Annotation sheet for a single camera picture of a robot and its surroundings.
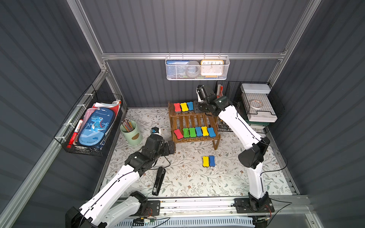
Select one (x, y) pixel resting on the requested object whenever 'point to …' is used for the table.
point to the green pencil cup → (130, 133)
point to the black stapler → (159, 181)
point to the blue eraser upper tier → (190, 105)
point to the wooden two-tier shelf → (190, 126)
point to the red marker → (75, 133)
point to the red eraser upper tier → (177, 108)
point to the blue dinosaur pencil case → (96, 127)
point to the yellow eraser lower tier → (205, 131)
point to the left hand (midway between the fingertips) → (166, 144)
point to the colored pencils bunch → (128, 125)
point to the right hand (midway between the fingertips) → (200, 104)
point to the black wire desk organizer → (241, 102)
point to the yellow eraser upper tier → (184, 107)
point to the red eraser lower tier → (178, 134)
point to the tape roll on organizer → (256, 104)
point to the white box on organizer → (258, 88)
